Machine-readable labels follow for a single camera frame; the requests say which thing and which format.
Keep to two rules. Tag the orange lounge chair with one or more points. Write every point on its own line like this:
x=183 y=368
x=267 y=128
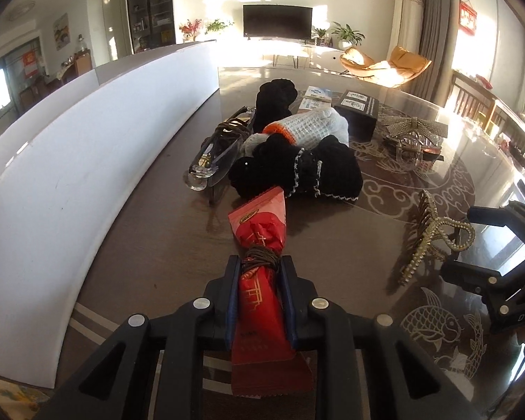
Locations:
x=354 y=57
x=409 y=59

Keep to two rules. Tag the red flower arrangement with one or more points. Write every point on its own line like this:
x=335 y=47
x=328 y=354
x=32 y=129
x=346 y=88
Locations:
x=190 y=28

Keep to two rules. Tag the wooden slatted armchair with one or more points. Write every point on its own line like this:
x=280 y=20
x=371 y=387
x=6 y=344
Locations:
x=472 y=94

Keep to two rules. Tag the grey curtain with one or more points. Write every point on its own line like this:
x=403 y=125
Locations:
x=437 y=30

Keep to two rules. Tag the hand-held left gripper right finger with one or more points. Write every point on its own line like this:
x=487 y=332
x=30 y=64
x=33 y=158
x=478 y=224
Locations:
x=288 y=310

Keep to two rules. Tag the wooden dining chair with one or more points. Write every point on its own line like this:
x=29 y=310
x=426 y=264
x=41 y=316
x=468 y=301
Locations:
x=83 y=63

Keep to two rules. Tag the green trailing plant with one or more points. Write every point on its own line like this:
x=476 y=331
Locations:
x=218 y=25

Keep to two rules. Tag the black television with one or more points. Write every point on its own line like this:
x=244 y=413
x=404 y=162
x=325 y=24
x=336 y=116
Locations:
x=278 y=19

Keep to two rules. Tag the small green potted plant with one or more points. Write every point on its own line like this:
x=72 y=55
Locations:
x=319 y=35

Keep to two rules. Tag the brown patterned desktop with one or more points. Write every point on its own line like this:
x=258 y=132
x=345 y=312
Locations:
x=157 y=227

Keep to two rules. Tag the red snack packet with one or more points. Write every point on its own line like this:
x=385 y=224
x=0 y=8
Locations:
x=262 y=227

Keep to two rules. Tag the white door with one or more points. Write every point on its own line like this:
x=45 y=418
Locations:
x=113 y=30

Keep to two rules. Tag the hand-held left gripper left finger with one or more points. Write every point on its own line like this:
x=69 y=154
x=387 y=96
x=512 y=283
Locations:
x=232 y=306

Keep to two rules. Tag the white media console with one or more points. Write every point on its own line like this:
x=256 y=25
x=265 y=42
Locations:
x=315 y=54

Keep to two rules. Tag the red wall calendar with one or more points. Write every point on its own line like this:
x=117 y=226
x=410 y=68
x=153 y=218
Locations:
x=467 y=16

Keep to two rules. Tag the white knit glove orange cuff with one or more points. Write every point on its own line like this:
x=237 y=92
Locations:
x=306 y=129

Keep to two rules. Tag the clear glass bottle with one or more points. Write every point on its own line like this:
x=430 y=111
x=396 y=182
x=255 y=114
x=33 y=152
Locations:
x=199 y=179

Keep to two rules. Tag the round ceiling lamp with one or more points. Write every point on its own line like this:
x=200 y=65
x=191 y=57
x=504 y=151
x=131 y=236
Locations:
x=20 y=11

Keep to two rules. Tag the dark glass display cabinet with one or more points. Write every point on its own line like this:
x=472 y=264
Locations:
x=148 y=8

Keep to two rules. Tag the black sock with silver trim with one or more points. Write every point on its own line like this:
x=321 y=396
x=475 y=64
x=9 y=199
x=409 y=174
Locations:
x=332 y=170

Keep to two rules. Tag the white cardboard box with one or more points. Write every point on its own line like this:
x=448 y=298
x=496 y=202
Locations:
x=70 y=162

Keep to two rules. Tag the black printed box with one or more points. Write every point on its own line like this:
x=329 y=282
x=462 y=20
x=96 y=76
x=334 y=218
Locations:
x=358 y=118

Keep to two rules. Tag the framed wall painting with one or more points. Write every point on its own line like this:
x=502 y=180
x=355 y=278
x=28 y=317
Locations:
x=61 y=31

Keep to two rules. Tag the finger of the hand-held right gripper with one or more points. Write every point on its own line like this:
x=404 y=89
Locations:
x=468 y=275
x=485 y=215

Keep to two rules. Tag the large glass jar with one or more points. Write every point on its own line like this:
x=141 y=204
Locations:
x=81 y=43

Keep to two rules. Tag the covered floor air conditioner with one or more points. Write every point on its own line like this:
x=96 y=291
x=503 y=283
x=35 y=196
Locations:
x=409 y=17

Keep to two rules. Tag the blue white toothpaste box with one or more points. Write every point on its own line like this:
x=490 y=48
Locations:
x=315 y=98

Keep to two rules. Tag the red door poster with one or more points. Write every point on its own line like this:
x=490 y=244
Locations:
x=30 y=63

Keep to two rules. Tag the large green potted plant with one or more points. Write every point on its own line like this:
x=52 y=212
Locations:
x=348 y=35

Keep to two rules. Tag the plain black knit glove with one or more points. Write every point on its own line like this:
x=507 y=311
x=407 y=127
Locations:
x=273 y=100

